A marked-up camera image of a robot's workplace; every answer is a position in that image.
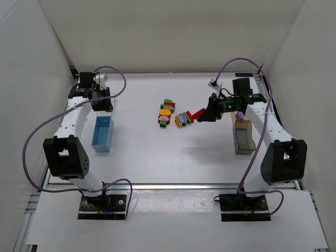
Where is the red lego brick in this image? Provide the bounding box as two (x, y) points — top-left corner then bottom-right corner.
(192, 108), (205, 120)

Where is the purple lego piece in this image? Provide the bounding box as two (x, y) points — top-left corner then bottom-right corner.
(235, 111), (244, 121)

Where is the yellow purple green lego stack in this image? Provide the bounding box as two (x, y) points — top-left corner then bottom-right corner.
(174, 111), (194, 128)

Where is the yellow red flower lego stack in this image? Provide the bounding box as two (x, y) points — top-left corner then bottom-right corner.
(157, 109), (171, 128)

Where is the red green top lego stack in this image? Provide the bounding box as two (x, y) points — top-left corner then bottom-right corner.
(160, 99), (175, 112)

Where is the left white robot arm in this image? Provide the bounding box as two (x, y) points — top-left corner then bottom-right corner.
(43, 72), (113, 197)

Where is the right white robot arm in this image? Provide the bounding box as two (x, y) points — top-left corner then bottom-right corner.
(197, 78), (307, 198)

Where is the clear container with red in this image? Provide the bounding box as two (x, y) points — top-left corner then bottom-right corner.
(105, 97), (118, 113)

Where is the blue container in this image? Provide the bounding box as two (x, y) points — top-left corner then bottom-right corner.
(91, 116), (114, 153)

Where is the orange translucent container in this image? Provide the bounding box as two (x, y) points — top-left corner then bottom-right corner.
(231, 112), (252, 130)

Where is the grey translucent container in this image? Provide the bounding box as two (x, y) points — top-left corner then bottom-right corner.
(233, 127), (256, 155)

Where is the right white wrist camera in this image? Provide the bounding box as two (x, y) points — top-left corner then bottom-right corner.
(208, 79), (222, 91)

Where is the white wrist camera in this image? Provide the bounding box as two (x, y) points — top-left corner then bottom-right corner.
(96, 73), (108, 90)
(208, 79), (222, 91)

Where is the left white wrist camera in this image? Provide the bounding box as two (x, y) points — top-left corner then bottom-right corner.
(96, 73), (108, 90)

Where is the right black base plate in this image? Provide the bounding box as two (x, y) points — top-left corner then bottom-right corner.
(213, 194), (271, 222)

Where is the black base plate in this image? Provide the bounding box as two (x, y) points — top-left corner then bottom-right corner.
(77, 190), (128, 221)
(213, 194), (271, 222)

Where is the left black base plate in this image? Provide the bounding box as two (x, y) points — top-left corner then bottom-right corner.
(77, 190), (128, 221)

